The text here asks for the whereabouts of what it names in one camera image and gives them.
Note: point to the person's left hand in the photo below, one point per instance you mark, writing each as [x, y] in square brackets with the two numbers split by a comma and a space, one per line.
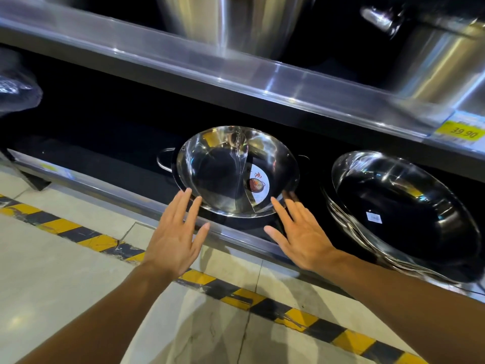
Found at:
[172, 246]

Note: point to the person's right hand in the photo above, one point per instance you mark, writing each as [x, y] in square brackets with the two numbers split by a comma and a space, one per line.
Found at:
[305, 242]

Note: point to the person's right thumb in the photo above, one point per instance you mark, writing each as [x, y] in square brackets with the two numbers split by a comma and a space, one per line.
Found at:
[274, 235]

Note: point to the person's left thumb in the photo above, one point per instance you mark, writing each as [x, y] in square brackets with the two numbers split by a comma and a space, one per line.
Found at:
[201, 238]

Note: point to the person's right forearm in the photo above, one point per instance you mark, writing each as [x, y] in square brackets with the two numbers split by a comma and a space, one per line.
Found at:
[409, 307]

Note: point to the person's left forearm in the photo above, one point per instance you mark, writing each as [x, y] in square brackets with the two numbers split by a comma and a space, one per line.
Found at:
[102, 322]

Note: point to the round paper pot sticker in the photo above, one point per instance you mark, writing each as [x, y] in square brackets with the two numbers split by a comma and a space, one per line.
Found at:
[259, 181]

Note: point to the divided steel hot pot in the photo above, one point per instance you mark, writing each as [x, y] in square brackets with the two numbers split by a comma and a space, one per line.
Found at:
[216, 174]

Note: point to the yellow black hazard floor tape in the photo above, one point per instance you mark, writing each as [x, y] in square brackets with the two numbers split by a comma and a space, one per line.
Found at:
[235, 295]

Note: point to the steel base shelf board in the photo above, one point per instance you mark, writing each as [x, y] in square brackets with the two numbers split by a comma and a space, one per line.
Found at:
[113, 193]

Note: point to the small white wok label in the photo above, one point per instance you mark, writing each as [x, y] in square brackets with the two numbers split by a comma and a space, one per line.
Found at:
[374, 217]

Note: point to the stack of steel woks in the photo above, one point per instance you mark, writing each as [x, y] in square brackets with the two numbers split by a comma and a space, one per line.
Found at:
[401, 208]

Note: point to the steel display shelf board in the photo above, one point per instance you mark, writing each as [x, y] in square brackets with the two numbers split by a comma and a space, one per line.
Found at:
[189, 64]

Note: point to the yellow shelf price tag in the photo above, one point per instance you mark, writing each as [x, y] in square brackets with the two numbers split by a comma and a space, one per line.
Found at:
[460, 130]

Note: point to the large steel mixing bowl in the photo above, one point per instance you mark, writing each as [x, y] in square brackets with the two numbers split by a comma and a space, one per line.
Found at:
[242, 22]

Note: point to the plastic wrapped dark cookware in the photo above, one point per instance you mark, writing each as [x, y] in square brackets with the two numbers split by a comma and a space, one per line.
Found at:
[17, 87]

